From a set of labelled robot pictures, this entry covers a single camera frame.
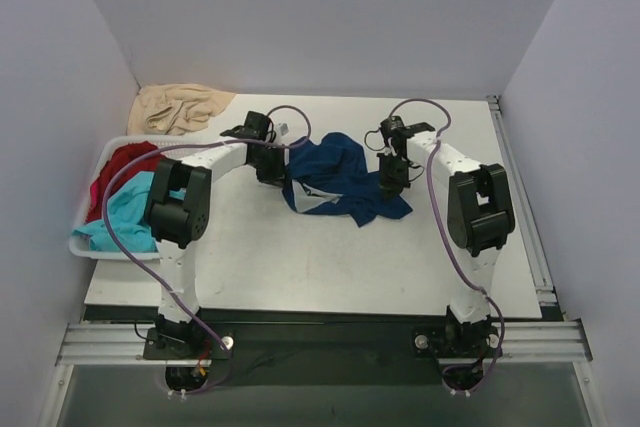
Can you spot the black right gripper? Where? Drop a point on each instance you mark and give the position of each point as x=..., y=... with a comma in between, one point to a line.
x=392, y=179

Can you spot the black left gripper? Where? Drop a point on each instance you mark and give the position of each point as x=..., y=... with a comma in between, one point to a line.
x=273, y=172

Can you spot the navy blue mickey t-shirt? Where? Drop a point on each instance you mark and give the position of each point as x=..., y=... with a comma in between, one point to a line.
x=331, y=178

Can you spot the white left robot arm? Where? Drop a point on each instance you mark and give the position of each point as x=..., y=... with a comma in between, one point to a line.
x=178, y=208

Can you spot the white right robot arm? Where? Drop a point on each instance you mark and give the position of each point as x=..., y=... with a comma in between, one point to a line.
x=471, y=203

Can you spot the beige t-shirt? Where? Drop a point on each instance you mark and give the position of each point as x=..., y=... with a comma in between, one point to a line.
x=175, y=109

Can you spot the turquoise t-shirt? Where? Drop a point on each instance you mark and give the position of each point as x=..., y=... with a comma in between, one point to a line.
x=126, y=214

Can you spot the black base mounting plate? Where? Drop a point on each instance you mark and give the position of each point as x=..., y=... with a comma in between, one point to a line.
x=321, y=369

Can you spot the white plastic laundry basket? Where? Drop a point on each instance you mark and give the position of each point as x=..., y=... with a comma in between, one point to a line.
x=116, y=154

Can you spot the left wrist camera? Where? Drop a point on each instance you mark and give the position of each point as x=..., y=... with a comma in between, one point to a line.
x=257, y=126

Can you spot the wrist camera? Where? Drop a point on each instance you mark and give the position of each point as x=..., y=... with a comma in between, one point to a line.
x=394, y=134
x=257, y=126

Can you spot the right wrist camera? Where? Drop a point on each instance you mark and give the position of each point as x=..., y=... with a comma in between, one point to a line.
x=394, y=134

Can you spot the aluminium frame rail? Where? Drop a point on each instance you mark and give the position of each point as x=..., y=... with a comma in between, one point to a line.
x=523, y=342

